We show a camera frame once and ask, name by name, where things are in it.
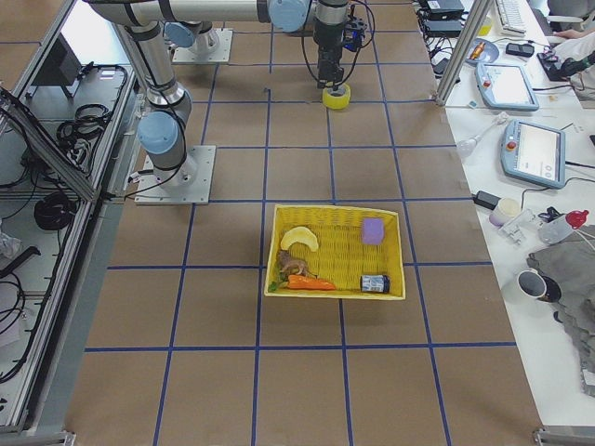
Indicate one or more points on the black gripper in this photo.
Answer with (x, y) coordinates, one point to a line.
(327, 52)

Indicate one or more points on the yellow tape roll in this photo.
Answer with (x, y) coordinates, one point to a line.
(336, 100)

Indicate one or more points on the purple foam block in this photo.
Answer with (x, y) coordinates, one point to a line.
(373, 232)

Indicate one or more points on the toy banana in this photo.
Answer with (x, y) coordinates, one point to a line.
(302, 235)

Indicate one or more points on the brass cylinder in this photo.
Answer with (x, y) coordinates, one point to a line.
(477, 51)

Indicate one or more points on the blue plate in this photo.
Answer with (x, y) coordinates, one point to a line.
(490, 54)

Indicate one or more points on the yellow plastic basket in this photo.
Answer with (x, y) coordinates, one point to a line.
(342, 258)

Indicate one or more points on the upper teach pendant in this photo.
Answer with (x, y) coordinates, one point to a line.
(505, 87)

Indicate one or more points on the teach pendant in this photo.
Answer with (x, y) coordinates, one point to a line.
(534, 153)
(505, 87)

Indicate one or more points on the brown toy animal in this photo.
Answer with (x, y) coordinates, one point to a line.
(289, 265)

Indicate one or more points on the white keyboard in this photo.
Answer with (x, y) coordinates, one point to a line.
(510, 18)

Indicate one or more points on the black power brick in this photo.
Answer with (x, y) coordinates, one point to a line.
(485, 200)

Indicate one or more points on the toy carrot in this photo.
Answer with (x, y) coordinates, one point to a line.
(299, 282)

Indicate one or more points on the small labelled can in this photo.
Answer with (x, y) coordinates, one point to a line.
(378, 284)

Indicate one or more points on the lower teach pendant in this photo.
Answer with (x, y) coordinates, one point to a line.
(534, 153)

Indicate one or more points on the lavender white jar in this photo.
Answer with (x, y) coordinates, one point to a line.
(505, 210)

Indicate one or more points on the clear bottle red cap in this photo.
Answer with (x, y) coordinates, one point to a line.
(562, 227)

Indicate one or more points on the black pink mug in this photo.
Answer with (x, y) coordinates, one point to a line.
(538, 286)

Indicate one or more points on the grey cloth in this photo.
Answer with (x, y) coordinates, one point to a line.
(570, 264)

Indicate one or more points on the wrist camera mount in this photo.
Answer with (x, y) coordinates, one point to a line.
(354, 34)

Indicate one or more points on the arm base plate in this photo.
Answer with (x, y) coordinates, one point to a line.
(191, 184)
(211, 47)

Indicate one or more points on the aluminium frame post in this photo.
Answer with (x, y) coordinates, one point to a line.
(474, 22)

